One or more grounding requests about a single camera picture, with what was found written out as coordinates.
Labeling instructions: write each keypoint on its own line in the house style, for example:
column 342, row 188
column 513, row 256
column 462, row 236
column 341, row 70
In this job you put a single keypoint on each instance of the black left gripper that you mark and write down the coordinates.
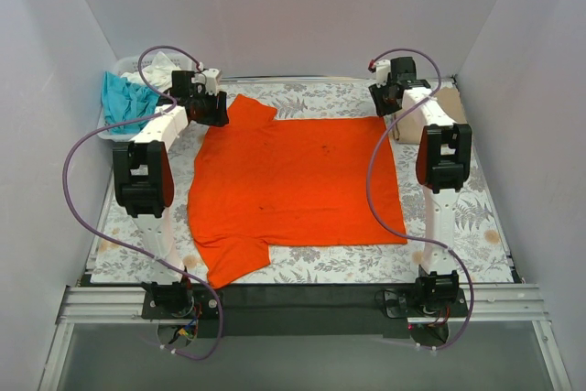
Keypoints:
column 212, row 112

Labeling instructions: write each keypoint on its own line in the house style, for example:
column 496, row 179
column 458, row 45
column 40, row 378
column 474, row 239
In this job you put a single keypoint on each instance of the white plastic laundry basket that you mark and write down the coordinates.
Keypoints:
column 132, row 63

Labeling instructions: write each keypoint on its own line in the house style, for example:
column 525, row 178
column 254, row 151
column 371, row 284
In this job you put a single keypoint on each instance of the orange t shirt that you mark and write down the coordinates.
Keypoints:
column 260, row 181

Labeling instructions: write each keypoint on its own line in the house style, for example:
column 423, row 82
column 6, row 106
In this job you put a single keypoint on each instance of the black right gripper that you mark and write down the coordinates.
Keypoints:
column 382, row 101

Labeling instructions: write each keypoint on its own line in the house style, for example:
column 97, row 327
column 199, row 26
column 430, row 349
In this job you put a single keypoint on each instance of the white t shirt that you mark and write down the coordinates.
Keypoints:
column 158, row 72

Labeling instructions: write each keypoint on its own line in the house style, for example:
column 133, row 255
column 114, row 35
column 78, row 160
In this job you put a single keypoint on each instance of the folded beige t shirt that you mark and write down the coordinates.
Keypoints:
column 442, row 109

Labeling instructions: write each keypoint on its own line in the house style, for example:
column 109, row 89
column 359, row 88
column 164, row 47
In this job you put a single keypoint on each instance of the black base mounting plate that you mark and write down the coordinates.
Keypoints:
column 301, row 309

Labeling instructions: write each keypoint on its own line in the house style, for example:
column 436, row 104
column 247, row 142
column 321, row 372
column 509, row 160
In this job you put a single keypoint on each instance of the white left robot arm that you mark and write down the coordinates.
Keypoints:
column 144, row 186

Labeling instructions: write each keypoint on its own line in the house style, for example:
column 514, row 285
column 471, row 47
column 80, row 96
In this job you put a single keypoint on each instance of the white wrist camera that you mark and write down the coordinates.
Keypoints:
column 210, row 78
column 381, row 70

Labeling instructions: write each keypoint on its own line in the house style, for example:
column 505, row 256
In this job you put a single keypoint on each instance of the teal t shirt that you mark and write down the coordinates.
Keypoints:
column 124, row 101

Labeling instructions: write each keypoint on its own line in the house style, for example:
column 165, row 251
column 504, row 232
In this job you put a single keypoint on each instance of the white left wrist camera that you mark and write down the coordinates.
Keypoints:
column 210, row 78

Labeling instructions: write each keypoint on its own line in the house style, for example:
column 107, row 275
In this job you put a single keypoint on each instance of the aluminium frame rail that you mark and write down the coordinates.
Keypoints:
column 102, row 305

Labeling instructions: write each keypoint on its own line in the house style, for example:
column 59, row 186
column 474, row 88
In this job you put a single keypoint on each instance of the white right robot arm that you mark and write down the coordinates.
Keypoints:
column 442, row 167

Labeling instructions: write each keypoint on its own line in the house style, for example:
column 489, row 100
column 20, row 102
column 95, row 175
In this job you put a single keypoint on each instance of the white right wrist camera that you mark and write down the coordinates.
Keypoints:
column 381, row 70

